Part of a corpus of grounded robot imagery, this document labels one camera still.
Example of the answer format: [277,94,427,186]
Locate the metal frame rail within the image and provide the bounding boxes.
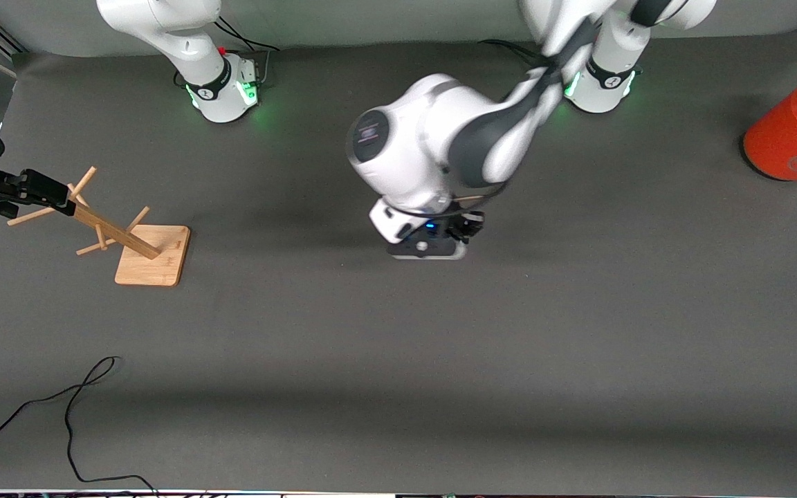
[0,17,27,56]

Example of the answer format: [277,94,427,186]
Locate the black left base cables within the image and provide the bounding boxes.
[478,38,544,70]

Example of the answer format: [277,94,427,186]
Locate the thin black loose cable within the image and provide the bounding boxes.
[0,356,161,498]

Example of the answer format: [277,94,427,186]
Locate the black base cables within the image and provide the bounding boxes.
[478,38,544,70]
[217,12,282,89]

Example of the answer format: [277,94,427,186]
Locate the wooden cup rack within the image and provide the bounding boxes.
[8,166,192,287]

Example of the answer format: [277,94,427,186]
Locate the black right base cables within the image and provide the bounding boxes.
[217,12,282,89]

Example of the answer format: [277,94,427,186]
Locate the orange cylindrical can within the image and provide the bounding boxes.
[743,68,797,182]

